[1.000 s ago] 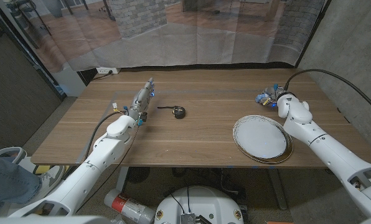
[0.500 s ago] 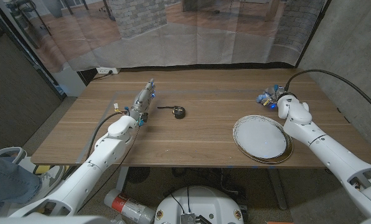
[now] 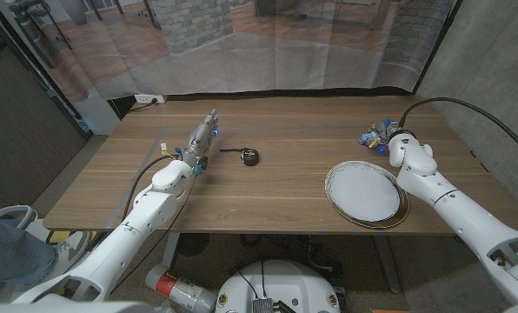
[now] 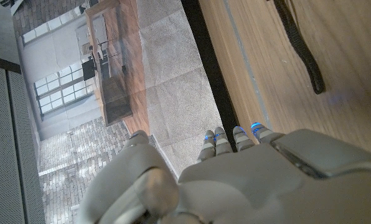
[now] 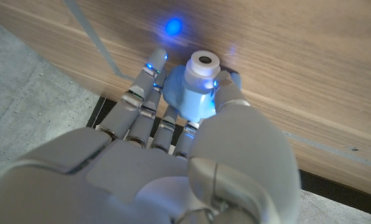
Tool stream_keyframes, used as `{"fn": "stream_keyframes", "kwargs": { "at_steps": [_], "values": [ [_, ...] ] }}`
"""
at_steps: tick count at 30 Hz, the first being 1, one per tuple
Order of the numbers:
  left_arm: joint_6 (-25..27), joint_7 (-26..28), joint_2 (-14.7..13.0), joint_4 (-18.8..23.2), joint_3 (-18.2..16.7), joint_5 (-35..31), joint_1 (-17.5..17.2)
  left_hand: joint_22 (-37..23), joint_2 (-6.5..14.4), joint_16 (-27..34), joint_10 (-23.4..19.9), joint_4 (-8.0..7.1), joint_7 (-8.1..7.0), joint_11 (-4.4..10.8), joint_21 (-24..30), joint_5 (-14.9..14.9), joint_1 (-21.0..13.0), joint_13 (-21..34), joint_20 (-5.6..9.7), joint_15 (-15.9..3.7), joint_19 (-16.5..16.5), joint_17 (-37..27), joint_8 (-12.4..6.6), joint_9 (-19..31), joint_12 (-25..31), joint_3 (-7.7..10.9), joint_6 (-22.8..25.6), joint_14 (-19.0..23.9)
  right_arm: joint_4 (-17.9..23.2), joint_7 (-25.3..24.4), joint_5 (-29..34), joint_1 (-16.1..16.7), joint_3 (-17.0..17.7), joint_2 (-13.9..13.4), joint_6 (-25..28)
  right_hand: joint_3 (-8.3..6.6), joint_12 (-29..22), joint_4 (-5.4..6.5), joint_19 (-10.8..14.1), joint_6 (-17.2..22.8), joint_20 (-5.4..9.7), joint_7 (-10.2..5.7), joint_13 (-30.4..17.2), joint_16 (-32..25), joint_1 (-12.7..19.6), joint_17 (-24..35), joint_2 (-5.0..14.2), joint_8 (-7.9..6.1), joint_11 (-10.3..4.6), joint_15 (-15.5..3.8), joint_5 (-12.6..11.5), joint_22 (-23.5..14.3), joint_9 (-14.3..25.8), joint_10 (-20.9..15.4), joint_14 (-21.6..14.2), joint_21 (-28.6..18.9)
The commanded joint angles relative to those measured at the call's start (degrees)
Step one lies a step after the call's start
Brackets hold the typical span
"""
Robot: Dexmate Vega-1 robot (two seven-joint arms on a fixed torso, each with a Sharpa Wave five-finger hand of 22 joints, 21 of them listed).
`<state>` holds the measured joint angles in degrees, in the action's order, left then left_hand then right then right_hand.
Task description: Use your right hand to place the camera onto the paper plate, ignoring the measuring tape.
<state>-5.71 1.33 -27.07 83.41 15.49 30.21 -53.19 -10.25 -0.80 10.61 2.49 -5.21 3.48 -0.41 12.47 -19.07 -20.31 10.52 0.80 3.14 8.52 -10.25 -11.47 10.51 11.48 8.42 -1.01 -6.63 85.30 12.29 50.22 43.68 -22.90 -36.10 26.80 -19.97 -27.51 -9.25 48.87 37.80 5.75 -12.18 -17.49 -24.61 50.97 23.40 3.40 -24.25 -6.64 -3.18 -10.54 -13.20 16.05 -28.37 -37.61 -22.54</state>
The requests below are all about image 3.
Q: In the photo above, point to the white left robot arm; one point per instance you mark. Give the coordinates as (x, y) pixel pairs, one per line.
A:
(128, 237)

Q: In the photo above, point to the black round fan under table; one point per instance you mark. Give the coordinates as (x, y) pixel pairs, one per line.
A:
(193, 243)

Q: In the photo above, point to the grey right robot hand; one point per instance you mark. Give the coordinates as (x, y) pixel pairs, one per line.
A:
(385, 130)

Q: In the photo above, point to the blue toy camera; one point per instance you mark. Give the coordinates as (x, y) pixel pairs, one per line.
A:
(365, 139)

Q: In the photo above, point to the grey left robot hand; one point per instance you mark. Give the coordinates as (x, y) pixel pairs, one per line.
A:
(198, 139)

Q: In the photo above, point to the white power strip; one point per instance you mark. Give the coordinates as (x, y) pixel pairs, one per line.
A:
(145, 98)

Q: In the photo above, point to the grey table leg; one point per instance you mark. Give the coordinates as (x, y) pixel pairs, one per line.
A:
(387, 265)

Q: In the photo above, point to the white table leg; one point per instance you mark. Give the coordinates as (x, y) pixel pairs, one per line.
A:
(170, 250)

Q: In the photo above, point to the black measuring tape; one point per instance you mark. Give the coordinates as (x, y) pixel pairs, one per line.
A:
(250, 157)

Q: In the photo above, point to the person leg in jeans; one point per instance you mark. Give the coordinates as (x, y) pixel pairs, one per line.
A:
(11, 256)

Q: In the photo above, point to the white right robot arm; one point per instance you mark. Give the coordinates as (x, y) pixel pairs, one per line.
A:
(467, 217)

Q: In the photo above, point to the white robot torso base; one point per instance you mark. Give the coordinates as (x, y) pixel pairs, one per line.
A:
(280, 287)

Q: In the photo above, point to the white cylinder with red label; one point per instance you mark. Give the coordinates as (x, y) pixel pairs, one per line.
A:
(178, 288)

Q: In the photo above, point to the white and yellow sneaker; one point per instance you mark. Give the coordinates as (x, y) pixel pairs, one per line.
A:
(72, 244)

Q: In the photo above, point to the printed room backdrop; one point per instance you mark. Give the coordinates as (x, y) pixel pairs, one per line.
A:
(250, 56)

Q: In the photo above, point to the dark perforated partition panel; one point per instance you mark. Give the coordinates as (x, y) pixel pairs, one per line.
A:
(20, 143)

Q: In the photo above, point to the white rounded floor object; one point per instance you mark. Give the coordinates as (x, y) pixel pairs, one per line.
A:
(13, 214)

